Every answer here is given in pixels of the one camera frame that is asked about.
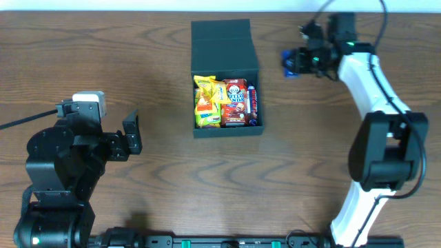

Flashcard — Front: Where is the blue Eclipse mint box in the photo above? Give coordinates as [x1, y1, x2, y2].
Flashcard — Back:
[281, 50, 299, 79]

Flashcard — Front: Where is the yellow orange candy packet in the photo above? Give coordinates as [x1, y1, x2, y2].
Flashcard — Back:
[194, 75, 218, 115]

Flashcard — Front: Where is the blue Dairy Milk bar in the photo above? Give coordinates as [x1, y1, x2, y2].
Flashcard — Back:
[247, 85, 258, 126]

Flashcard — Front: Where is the green Pretz snack box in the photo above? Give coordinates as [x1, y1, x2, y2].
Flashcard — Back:
[194, 88, 221, 128]

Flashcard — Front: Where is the small yellow snack packet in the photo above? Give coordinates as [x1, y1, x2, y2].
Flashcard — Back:
[210, 79, 232, 104]

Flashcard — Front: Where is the black container box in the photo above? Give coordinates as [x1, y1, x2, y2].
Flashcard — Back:
[191, 19, 265, 138]

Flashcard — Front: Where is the red Hello Panda box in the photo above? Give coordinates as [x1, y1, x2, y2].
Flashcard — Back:
[221, 79, 247, 127]

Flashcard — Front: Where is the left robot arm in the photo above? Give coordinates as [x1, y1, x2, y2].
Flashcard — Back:
[14, 100, 143, 247]

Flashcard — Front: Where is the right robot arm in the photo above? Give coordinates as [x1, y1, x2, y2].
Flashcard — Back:
[282, 41, 429, 247]

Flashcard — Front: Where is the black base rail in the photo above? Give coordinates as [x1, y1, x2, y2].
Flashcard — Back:
[89, 226, 404, 248]

